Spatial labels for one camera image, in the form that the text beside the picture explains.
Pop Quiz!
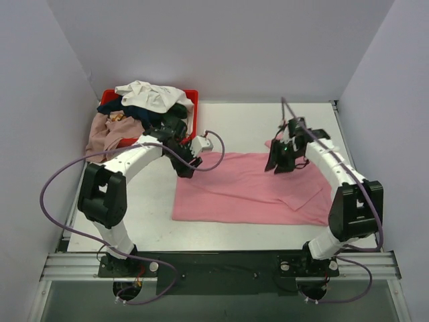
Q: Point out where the pink t shirt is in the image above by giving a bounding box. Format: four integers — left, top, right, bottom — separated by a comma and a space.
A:
172, 152, 332, 226

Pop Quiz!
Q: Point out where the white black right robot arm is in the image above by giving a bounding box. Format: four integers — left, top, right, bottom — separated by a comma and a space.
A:
265, 117, 383, 274

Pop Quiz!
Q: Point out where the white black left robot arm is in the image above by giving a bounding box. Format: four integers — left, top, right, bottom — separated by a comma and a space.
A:
78, 117, 212, 276

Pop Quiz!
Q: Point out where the dark green t shirt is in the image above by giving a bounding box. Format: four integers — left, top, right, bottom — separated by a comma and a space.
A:
163, 103, 188, 121

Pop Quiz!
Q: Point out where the navy blue t shirt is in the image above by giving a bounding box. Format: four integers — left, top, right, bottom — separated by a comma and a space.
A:
97, 97, 163, 129

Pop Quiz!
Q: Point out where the white t shirt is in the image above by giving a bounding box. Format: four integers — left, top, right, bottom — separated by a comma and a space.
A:
114, 80, 194, 113

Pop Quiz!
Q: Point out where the red plastic bin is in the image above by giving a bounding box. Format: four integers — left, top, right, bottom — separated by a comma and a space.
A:
100, 89, 198, 143

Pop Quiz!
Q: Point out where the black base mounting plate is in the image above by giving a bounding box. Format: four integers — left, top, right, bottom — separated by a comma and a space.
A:
98, 250, 339, 296

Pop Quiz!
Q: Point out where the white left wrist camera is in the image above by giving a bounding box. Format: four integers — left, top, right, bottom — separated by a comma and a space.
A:
190, 130, 214, 157

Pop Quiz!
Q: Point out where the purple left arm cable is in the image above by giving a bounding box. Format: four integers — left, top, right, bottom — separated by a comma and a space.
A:
39, 129, 225, 306

